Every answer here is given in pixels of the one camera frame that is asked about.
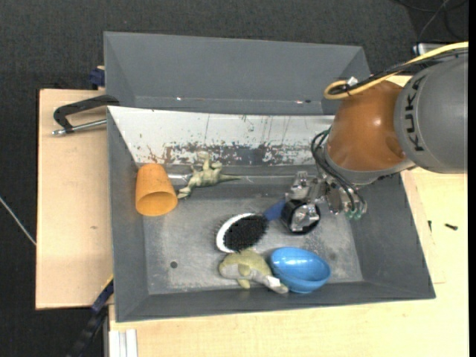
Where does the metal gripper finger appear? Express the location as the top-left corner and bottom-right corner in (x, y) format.
(289, 172), (312, 202)
(309, 178), (328, 205)

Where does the pale wood board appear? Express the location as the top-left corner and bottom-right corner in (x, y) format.
(35, 89), (115, 310)

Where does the green toy dinosaur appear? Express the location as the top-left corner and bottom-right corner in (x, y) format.
(176, 150), (242, 199)

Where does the black and silver round object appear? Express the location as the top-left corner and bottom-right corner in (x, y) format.
(280, 200), (321, 235)

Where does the blue plastic bowl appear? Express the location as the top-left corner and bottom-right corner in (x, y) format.
(269, 246), (332, 295)

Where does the grey metal bin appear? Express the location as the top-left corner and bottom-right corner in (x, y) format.
(103, 30), (437, 323)

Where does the green plush toy animal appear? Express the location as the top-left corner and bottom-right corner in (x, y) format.
(218, 249), (289, 295)

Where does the orange plastic cup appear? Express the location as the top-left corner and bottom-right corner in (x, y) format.
(135, 162), (179, 216)

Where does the white hairbrush with blue handle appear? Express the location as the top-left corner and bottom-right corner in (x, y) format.
(215, 200), (287, 254)

